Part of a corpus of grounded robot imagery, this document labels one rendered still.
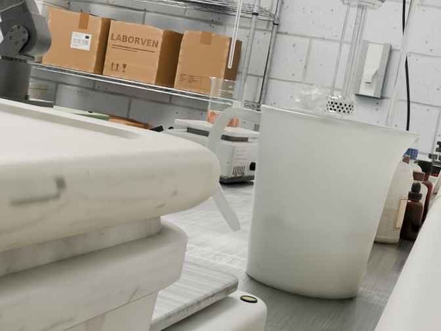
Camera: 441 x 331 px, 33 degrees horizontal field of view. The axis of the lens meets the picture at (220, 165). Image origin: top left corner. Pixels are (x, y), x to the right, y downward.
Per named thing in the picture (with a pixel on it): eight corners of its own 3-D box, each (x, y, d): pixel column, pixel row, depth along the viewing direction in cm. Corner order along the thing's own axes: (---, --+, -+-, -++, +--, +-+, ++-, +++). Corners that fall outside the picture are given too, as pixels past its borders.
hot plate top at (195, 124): (171, 123, 128) (172, 118, 128) (203, 125, 139) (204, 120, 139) (235, 137, 123) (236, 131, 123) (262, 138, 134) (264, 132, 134)
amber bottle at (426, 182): (430, 222, 122) (442, 164, 121) (409, 220, 121) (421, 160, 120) (417, 217, 126) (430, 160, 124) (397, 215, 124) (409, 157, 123)
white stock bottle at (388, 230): (359, 241, 94) (380, 138, 93) (334, 227, 101) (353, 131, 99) (409, 246, 96) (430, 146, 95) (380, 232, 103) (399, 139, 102)
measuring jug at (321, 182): (171, 272, 63) (203, 95, 62) (198, 243, 76) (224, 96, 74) (392, 320, 61) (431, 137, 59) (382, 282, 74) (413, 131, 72)
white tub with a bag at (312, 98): (273, 144, 234) (285, 76, 232) (305, 148, 243) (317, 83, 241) (304, 153, 223) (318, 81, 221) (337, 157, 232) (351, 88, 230)
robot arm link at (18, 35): (49, 32, 139) (20, 27, 140) (29, 26, 130) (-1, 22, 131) (44, 66, 139) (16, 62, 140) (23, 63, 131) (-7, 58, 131)
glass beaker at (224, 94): (242, 131, 133) (251, 84, 132) (236, 132, 127) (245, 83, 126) (204, 124, 134) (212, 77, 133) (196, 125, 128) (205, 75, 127)
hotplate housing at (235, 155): (124, 160, 131) (132, 115, 130) (161, 159, 143) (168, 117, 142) (239, 188, 122) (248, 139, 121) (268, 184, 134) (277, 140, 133)
